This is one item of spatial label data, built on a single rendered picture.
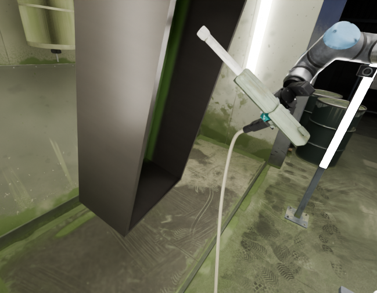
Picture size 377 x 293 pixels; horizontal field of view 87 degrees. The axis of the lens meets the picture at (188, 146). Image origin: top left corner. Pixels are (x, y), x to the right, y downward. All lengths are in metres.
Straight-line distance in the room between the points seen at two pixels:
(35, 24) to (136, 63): 1.20
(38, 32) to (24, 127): 0.68
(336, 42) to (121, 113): 0.74
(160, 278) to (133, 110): 1.15
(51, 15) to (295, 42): 2.22
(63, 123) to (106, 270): 1.20
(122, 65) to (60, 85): 1.46
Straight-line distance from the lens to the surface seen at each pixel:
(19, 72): 2.09
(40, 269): 1.75
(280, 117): 0.69
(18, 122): 1.94
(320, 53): 0.87
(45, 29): 1.80
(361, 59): 0.95
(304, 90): 0.75
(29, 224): 1.90
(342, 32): 0.86
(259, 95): 0.67
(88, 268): 1.65
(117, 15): 0.71
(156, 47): 0.62
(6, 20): 2.08
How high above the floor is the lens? 1.42
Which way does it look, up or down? 28 degrees down
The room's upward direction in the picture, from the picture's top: 7 degrees clockwise
